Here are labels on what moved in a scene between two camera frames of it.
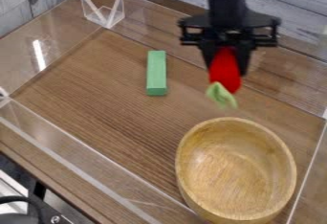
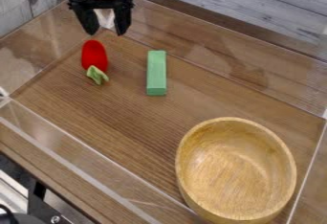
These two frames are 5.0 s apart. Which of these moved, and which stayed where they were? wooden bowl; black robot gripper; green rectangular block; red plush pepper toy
Moved: black robot gripper; red plush pepper toy
Stayed: green rectangular block; wooden bowl
